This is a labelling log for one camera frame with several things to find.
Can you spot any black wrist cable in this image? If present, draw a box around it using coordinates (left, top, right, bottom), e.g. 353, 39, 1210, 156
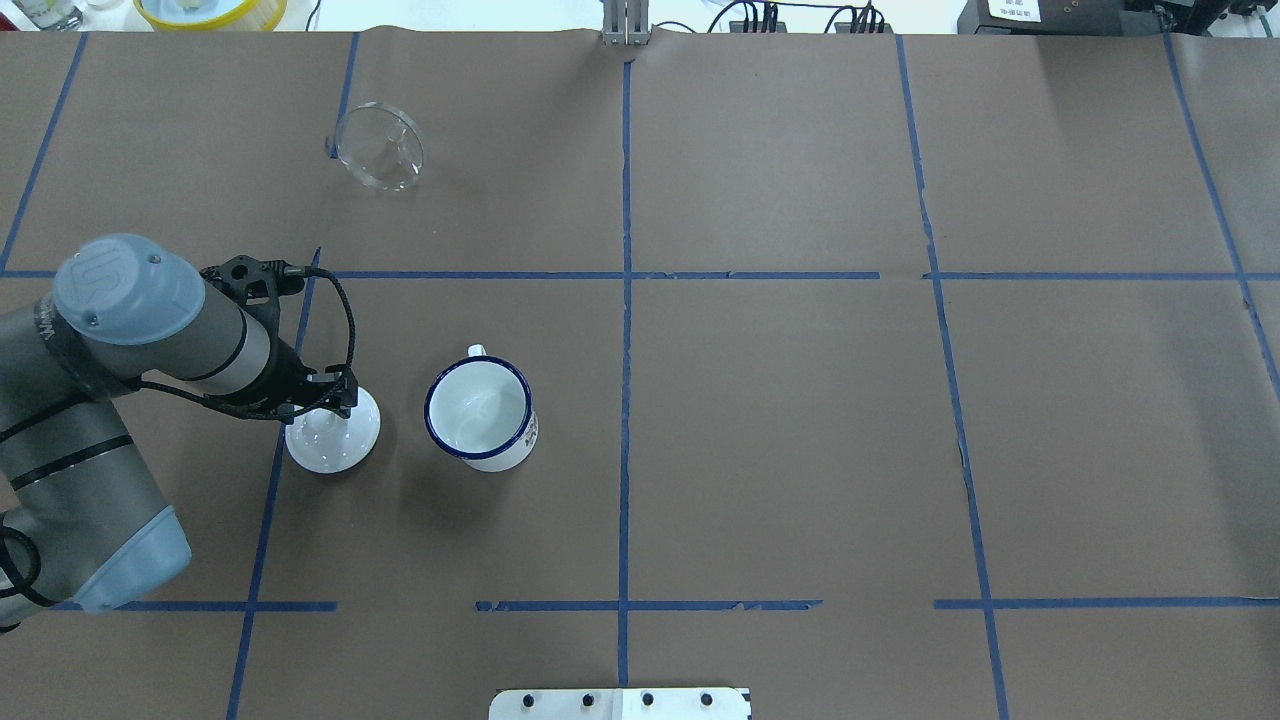
131, 263, 358, 421

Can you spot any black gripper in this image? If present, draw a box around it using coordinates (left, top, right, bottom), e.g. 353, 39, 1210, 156
236, 338, 358, 420

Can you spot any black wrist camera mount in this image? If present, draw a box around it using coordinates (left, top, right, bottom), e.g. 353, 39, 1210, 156
198, 255, 306, 307

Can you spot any white enamel mug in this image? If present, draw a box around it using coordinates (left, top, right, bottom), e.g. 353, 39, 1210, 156
422, 345, 540, 473

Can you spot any yellow tape roll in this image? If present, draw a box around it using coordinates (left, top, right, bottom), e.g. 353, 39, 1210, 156
132, 1, 289, 32

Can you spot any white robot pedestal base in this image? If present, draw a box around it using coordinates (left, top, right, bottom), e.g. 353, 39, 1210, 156
488, 687, 753, 719

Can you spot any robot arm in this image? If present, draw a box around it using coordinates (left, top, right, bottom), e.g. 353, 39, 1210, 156
1, 233, 358, 633

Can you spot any aluminium frame post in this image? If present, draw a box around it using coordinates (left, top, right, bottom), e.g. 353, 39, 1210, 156
600, 0, 652, 47

